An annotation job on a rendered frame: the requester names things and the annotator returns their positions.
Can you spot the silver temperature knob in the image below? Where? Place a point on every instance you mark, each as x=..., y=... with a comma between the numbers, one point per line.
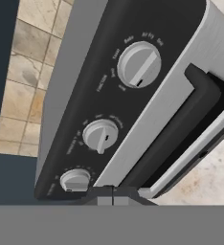
x=100, y=134

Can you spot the silver toaster oven door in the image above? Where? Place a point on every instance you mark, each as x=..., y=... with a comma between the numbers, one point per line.
x=193, y=150

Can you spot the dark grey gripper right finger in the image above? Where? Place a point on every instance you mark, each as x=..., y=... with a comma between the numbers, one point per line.
x=123, y=195

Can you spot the silver and black toaster oven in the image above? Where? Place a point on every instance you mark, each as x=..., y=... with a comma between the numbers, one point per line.
x=85, y=79

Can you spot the silver timer knob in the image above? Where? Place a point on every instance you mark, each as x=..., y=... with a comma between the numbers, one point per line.
x=75, y=180

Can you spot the large silver function knob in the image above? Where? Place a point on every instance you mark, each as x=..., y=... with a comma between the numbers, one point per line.
x=138, y=64

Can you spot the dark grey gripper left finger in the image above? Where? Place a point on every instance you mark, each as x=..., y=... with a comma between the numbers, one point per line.
x=101, y=195

